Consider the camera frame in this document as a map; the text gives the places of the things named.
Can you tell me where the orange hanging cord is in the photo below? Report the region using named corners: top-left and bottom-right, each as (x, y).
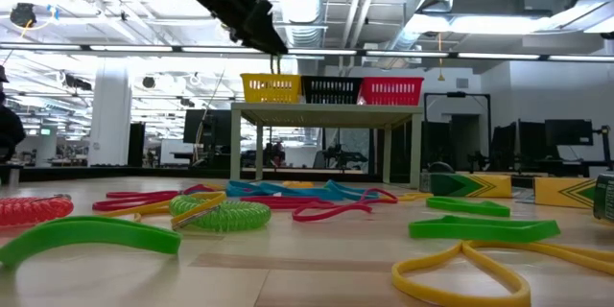
top-left (436, 32), bottom-right (445, 83)

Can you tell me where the blue rubber band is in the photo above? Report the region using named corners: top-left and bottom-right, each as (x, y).
top-left (224, 180), bottom-right (308, 199)
top-left (287, 179), bottom-right (383, 202)

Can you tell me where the orange-red coil wristband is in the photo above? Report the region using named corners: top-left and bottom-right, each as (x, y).
top-left (0, 194), bottom-right (75, 227)

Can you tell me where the person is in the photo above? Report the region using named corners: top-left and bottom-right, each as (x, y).
top-left (0, 64), bottom-right (26, 164)

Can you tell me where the bright ceiling light panel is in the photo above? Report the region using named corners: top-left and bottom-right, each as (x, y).
top-left (407, 12), bottom-right (543, 35)

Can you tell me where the black door frame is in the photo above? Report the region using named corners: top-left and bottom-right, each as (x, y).
top-left (423, 91), bottom-right (493, 174)

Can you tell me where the red rubber band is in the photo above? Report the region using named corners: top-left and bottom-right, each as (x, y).
top-left (239, 195), bottom-right (337, 211)
top-left (291, 188), bottom-right (400, 224)
top-left (91, 190), bottom-right (217, 213)

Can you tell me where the yellow green crayon box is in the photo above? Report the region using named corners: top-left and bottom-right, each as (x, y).
top-left (593, 174), bottom-right (614, 224)
top-left (419, 172), bottom-right (513, 199)
top-left (532, 176), bottom-right (598, 210)

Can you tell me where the green rubber band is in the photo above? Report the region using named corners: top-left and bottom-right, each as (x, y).
top-left (408, 215), bottom-right (561, 244)
top-left (425, 196), bottom-right (512, 219)
top-left (0, 215), bottom-right (183, 270)

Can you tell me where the green coil wristband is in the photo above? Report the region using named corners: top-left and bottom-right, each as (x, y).
top-left (168, 193), bottom-right (272, 233)

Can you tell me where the black ceiling cable reel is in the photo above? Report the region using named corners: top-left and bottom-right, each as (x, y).
top-left (9, 2), bottom-right (38, 29)

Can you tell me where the yellow rubber band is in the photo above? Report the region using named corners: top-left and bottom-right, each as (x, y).
top-left (391, 241), bottom-right (614, 307)
top-left (99, 191), bottom-right (228, 231)
top-left (396, 192), bottom-right (436, 202)

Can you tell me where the white column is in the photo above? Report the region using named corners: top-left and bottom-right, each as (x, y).
top-left (87, 59), bottom-right (133, 168)

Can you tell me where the silver spiral ventilation duct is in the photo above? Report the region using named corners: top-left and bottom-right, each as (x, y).
top-left (275, 0), bottom-right (332, 49)

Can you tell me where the red plastic basket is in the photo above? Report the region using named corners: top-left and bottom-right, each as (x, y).
top-left (358, 76), bottom-right (425, 107)

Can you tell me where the long ceiling light strip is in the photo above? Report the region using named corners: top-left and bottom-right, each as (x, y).
top-left (0, 42), bottom-right (614, 62)

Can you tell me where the black plastic basket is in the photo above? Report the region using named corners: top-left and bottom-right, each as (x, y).
top-left (300, 76), bottom-right (364, 106)

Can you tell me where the black tall speaker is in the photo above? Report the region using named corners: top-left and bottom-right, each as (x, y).
top-left (127, 122), bottom-right (146, 168)

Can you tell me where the pale green riser shelf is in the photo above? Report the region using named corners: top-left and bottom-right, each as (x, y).
top-left (228, 102), bottom-right (424, 189)

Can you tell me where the yellow plastic basket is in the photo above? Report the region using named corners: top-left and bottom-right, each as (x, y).
top-left (239, 73), bottom-right (302, 105)

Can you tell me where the black monitor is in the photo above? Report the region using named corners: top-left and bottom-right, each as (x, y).
top-left (544, 119), bottom-right (595, 148)
top-left (182, 108), bottom-right (232, 146)

